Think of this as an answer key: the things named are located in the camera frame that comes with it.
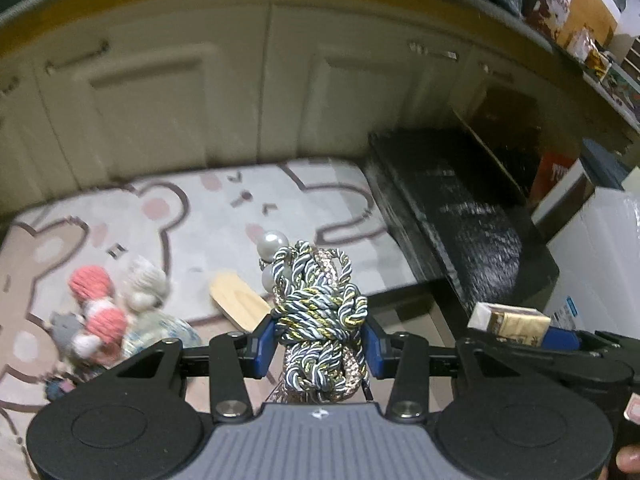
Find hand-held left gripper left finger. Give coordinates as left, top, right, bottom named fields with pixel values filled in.
left=107, top=317, right=277, bottom=424

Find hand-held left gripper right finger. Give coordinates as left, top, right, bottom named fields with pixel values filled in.
left=361, top=319, right=460, bottom=421

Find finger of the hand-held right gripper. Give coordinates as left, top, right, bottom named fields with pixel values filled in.
left=454, top=337, right=634, bottom=397
left=547, top=328, right=640, bottom=359

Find small gold white box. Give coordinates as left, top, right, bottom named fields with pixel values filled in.
left=468, top=302, right=552, bottom=349

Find wooden stick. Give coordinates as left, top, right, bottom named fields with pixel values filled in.
left=209, top=270, right=274, bottom=334

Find twisted cord bundle with pearls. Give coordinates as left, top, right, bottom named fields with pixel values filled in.
left=256, top=230, right=370, bottom=405

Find floral fabric pouch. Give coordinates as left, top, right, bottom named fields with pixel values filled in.
left=121, top=309, right=202, bottom=362

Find dark blue knitted accessory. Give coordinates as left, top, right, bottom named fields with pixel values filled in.
left=44, top=377, right=77, bottom=402

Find person's right hand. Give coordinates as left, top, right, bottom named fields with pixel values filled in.
left=616, top=444, right=640, bottom=476

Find white bubble wrap package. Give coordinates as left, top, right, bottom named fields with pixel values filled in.
left=541, top=164, right=640, bottom=335

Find bear printed mat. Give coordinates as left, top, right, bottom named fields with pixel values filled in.
left=0, top=157, right=417, bottom=480

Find cream crochet pompom tie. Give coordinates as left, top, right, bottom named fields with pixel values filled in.
left=121, top=254, right=170, bottom=312

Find white flat box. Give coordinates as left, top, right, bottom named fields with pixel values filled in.
left=530, top=157, right=599, bottom=242

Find black wrapped box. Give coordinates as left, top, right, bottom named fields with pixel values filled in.
left=364, top=129, right=561, bottom=317

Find pink and white plush toys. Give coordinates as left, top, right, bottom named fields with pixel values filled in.
left=69, top=265, right=130, bottom=362

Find red printed box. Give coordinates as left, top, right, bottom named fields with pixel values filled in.
left=529, top=152, right=579, bottom=207

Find blue grey ribbed cushion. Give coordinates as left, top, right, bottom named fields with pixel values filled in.
left=579, top=137, right=629, bottom=192

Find grey knitted accessory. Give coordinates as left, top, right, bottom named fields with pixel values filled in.
left=49, top=311, right=87, bottom=357

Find colourful printed box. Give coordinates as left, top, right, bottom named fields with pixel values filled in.
left=599, top=59, right=640, bottom=123

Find cream cabinet door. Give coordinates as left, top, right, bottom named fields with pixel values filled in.
left=30, top=4, right=273, bottom=193
left=259, top=2, right=473, bottom=167
left=462, top=42, right=556, bottom=111
left=0, top=55, right=78, bottom=213

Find gold snack packet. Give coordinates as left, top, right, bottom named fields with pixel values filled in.
left=566, top=26, right=614, bottom=83

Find printed cardboard box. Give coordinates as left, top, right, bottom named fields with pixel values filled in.
left=524, top=0, right=574, bottom=42

